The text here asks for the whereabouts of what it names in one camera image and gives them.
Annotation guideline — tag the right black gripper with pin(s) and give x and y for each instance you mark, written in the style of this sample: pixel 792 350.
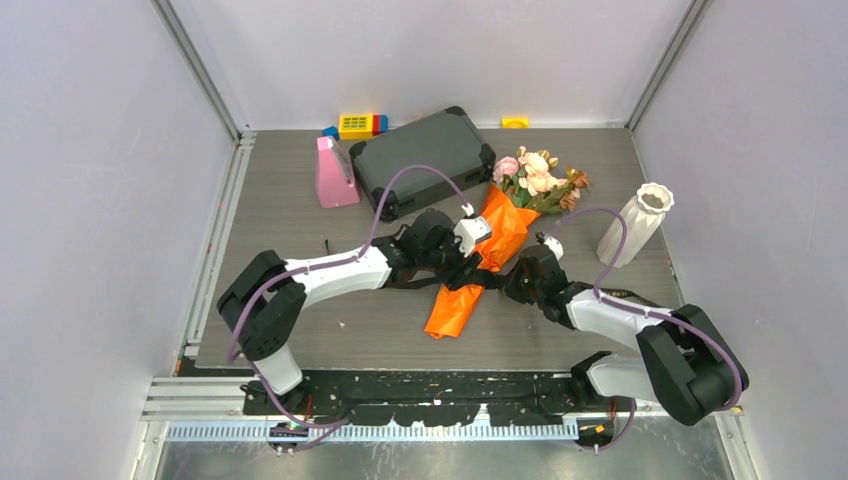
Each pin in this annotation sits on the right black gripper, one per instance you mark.
pixel 514 274

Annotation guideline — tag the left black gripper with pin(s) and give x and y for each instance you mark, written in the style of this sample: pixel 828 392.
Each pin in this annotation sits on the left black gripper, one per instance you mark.
pixel 463 266

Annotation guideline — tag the orange flower bouquet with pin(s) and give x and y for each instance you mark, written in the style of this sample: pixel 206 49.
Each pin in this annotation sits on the orange flower bouquet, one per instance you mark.
pixel 523 188

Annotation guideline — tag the black ribbon gold lettering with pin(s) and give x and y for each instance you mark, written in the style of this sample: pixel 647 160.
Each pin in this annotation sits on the black ribbon gold lettering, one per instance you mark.
pixel 494 281

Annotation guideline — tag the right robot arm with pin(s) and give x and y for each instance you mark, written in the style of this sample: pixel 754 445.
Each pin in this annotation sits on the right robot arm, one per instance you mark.
pixel 680 360

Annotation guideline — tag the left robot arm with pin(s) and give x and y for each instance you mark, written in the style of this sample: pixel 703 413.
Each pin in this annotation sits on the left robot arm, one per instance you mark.
pixel 262 305

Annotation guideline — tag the white ribbed vase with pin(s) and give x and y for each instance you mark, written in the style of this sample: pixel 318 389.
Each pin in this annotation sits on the white ribbed vase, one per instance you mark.
pixel 643 215

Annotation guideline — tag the dark grey hard case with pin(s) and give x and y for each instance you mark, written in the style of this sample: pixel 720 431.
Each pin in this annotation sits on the dark grey hard case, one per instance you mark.
pixel 447 141

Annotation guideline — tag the red blue toy block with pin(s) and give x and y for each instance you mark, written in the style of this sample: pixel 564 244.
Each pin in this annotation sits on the red blue toy block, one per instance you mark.
pixel 380 124

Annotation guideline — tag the yellow toy block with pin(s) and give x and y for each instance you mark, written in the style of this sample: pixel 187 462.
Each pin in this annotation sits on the yellow toy block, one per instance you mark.
pixel 356 127

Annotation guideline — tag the small yellow toy piece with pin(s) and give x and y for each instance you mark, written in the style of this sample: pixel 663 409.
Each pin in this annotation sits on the small yellow toy piece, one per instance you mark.
pixel 514 122

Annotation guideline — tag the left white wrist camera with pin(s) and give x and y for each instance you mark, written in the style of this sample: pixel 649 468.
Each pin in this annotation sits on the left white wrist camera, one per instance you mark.
pixel 471 230

